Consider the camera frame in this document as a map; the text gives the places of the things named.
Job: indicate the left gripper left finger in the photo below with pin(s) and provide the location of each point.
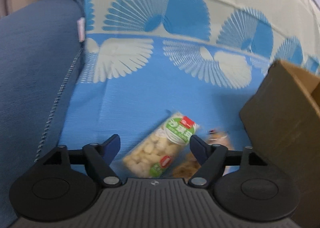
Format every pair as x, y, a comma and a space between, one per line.
98, 157

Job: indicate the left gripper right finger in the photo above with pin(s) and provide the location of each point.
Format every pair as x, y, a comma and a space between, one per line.
212, 168

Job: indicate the green label white puffs pack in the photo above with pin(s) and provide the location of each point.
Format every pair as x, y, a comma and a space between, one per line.
155, 153

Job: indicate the clear bag brown biscuits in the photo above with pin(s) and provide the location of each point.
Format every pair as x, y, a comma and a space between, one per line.
193, 160

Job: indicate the brown cardboard box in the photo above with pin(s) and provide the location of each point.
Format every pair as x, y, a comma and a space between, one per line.
282, 122

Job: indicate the blue white fan pattern cloth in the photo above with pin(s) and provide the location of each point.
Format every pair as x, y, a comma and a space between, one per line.
148, 59

